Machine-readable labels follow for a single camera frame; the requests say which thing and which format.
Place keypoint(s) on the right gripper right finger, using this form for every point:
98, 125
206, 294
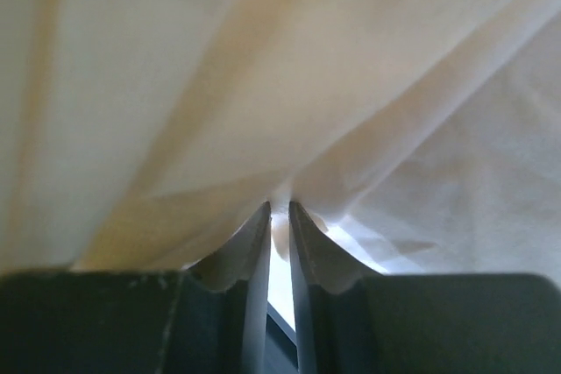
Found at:
351, 319

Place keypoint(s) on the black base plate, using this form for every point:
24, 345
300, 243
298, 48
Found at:
280, 347

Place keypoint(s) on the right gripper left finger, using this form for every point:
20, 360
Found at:
209, 318

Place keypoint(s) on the cream yellow t shirt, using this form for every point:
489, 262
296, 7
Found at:
141, 133

